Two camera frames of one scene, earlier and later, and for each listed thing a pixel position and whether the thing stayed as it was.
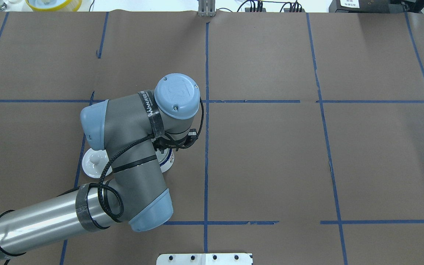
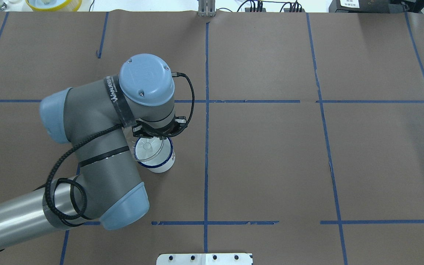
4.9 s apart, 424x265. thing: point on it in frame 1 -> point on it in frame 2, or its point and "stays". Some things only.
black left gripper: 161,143 -> 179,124
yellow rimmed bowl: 54,5 stays
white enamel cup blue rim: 165,160 stays
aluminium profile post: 206,8 stays
